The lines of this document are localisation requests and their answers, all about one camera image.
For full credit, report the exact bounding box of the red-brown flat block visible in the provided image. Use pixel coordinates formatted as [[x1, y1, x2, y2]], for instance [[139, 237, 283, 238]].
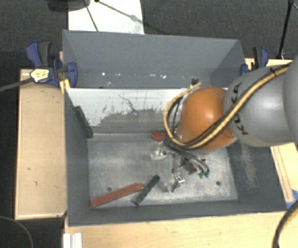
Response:
[[150, 131, 167, 143], [90, 182, 145, 208]]

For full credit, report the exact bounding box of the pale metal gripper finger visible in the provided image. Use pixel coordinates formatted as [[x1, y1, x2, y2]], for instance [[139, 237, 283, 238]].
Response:
[[161, 173, 183, 192], [170, 178, 187, 193]]

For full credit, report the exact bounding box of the grey metal bin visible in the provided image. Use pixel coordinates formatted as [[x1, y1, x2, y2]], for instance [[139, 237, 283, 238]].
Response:
[[61, 29, 287, 227]]

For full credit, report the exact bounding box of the pale wood board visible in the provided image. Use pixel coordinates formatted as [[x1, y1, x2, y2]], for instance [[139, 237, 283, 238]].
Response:
[[14, 68, 69, 221]]

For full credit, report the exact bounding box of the dark green flat block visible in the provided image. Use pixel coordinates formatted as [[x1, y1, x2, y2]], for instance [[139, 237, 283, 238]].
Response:
[[133, 174, 161, 207]]

